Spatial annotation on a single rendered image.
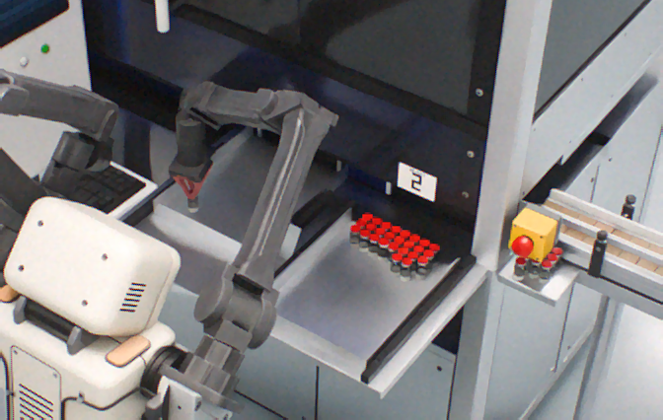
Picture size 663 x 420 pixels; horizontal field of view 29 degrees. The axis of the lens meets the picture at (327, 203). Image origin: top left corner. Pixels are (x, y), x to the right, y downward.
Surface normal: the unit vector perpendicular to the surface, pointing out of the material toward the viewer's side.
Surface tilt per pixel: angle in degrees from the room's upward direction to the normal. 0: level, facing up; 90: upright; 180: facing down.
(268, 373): 90
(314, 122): 47
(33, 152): 90
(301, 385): 90
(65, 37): 90
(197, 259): 0
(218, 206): 0
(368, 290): 0
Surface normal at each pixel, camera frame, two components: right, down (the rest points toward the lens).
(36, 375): -0.55, 0.40
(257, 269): 0.56, -0.19
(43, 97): 0.90, 0.38
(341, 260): 0.03, -0.77
